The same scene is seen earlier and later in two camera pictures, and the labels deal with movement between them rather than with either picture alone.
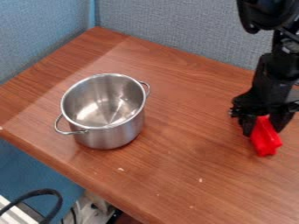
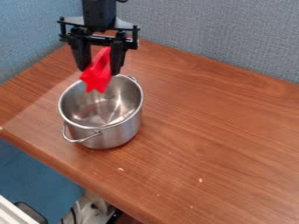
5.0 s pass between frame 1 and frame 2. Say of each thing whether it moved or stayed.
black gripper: moved
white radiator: stayed
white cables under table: stayed
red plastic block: moved
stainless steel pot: stayed
